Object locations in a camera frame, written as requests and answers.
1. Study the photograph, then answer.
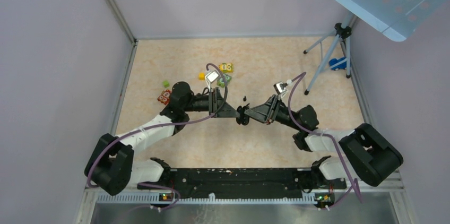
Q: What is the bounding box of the white cable duct strip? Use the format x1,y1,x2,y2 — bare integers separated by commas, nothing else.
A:
97,192,317,204

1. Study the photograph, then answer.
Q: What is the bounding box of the yellow number block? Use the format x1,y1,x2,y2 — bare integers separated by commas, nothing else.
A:
219,63,234,73

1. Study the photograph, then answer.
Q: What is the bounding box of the green number block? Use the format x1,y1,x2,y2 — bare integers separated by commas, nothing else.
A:
217,74,232,88

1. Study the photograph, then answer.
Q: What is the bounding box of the blue toy car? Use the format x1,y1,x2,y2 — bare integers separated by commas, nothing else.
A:
328,57,348,71

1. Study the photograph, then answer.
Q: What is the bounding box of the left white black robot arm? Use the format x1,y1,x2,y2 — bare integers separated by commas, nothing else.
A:
84,82,240,195

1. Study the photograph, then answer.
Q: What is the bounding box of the red number block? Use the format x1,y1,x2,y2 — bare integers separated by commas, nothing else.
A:
157,89,171,105

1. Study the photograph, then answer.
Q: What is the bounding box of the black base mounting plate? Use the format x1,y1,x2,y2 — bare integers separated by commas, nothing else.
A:
156,168,347,199

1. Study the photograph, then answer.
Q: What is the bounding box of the light blue tripod stand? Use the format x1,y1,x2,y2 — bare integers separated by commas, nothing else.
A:
303,12,356,96

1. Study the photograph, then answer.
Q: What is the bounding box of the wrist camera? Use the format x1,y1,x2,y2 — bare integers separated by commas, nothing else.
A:
273,82,288,98
205,70,221,90

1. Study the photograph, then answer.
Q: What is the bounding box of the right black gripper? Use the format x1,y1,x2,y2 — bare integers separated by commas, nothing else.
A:
244,94,302,131

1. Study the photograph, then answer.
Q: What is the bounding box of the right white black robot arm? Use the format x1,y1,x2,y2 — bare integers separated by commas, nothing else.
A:
241,95,404,188

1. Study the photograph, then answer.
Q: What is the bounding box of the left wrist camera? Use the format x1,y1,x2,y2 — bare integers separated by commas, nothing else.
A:
205,70,221,90

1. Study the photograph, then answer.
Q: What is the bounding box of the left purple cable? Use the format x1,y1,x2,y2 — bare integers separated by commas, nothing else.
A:
86,63,229,212

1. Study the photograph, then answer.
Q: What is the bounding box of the black earbud charging case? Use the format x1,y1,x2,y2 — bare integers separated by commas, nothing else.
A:
236,105,250,126

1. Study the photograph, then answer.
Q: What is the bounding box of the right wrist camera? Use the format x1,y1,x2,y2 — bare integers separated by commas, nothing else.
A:
273,82,288,98

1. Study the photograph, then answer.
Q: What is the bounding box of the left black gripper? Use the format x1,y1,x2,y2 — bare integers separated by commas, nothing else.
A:
183,87,240,118

